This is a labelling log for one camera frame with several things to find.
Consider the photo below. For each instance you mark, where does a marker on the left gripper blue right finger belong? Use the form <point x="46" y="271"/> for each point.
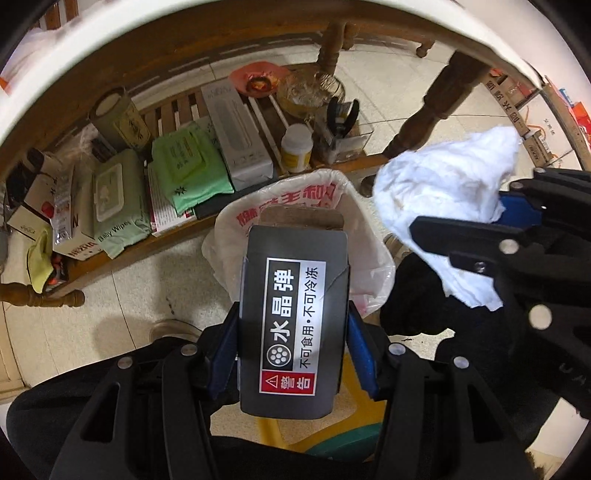
<point x="441" y="420"/>

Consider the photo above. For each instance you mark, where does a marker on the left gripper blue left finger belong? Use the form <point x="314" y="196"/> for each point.
<point x="151" y="412"/>

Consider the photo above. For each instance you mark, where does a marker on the white tissue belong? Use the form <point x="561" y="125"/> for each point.
<point x="451" y="180"/>

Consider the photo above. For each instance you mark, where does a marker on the black cardboard box with label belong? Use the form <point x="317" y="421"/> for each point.
<point x="292" y="313"/>

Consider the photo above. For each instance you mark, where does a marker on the white trash bag red print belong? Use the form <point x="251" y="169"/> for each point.
<point x="372" y="266"/>

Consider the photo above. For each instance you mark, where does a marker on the yellow plastic stool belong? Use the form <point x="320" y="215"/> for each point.
<point x="350" y="432"/>

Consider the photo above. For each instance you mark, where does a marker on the turned wooden table leg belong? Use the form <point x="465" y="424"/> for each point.
<point x="448" y="91"/>

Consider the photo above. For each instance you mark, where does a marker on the pale green baby wipes pack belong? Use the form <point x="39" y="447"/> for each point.
<point x="121" y="210"/>

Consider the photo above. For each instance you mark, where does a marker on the wooden lower table shelf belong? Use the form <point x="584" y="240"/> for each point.
<point x="57" y="210"/>

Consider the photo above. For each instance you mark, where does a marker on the clear plastic container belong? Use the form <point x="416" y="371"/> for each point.
<point x="329" y="150"/>

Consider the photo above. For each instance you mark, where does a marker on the bright green wipes pack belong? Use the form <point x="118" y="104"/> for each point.
<point x="189" y="168"/>

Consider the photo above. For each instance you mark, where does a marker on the white pill bottle yellow label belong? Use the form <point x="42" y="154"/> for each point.
<point x="296" y="146"/>

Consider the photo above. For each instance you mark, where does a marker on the white long box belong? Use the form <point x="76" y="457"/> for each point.
<point x="243" y="150"/>

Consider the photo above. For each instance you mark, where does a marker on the glass jar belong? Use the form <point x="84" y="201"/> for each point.
<point x="306" y="90"/>

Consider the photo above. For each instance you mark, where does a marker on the green cylindrical tea can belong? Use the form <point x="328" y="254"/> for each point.
<point x="118" y="121"/>

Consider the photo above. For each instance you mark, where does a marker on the orange plastic dish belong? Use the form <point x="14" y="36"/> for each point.
<point x="258" y="79"/>

